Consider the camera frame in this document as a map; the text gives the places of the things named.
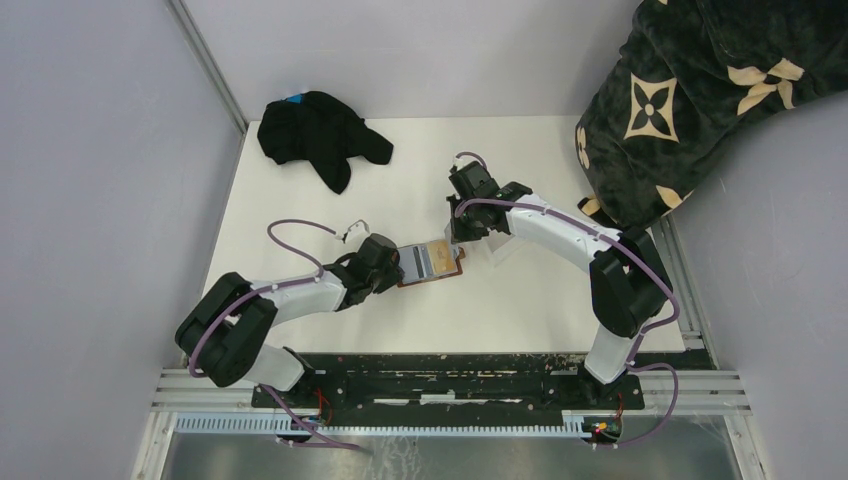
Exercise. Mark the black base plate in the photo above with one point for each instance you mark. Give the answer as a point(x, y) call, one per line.
point(455, 390)

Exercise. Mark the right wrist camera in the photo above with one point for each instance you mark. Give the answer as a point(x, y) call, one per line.
point(460, 162)

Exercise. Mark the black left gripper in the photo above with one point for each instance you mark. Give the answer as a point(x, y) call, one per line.
point(394, 276)

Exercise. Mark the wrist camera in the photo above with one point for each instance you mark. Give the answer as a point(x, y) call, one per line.
point(460, 162)
point(354, 231)

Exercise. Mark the black patterned blanket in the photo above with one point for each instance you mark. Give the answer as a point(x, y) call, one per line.
point(689, 76)

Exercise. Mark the clear acrylic card box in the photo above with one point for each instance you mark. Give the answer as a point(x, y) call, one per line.
point(500, 245)

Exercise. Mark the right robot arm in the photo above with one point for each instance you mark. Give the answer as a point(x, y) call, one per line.
point(628, 283)

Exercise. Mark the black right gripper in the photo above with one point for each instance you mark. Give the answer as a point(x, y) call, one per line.
point(459, 233)

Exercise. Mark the brown leather card holder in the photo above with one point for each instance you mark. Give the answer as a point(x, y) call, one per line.
point(432, 278)

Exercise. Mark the gold credit card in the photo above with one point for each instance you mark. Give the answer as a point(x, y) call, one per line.
point(441, 258)

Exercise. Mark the silver VIP credit card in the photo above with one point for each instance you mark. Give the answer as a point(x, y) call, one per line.
point(453, 232)

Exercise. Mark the aluminium rail frame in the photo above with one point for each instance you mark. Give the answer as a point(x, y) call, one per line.
point(532, 302)

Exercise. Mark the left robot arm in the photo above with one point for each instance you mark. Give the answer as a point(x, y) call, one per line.
point(225, 334)

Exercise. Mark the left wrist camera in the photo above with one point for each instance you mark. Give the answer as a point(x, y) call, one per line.
point(354, 231)

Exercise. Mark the black cloth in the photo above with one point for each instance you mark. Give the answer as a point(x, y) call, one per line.
point(323, 131)

